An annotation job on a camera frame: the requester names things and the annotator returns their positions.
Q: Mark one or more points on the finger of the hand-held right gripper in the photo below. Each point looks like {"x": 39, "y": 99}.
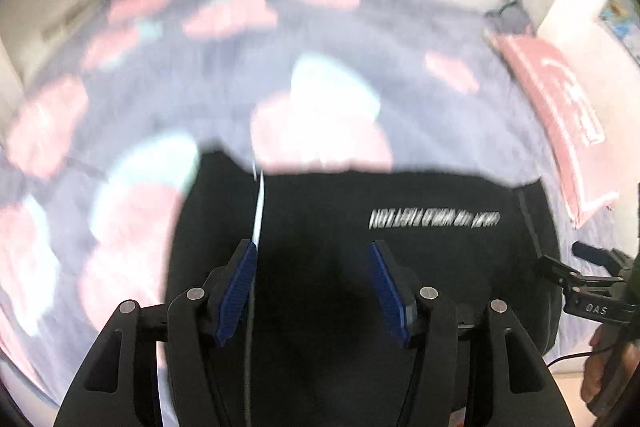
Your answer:
{"x": 557, "y": 268}
{"x": 592, "y": 253}

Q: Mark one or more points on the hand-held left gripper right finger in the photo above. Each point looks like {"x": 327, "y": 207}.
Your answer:
{"x": 389, "y": 292}

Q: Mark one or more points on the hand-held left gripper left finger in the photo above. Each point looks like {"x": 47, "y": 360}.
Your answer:
{"x": 235, "y": 292}

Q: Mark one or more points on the black hoodie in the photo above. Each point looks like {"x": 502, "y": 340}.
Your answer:
{"x": 325, "y": 217}

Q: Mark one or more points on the person's right hand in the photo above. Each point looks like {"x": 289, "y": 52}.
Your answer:
{"x": 594, "y": 372}

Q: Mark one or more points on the pink pillow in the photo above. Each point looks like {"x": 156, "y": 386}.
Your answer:
{"x": 560, "y": 97}

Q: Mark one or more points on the printed blanket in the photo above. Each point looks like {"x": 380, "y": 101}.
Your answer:
{"x": 425, "y": 127}

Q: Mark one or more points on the dark cloth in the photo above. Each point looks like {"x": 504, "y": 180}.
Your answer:
{"x": 510, "y": 16}

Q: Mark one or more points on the wall poster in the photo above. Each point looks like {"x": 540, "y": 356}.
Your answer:
{"x": 622, "y": 19}

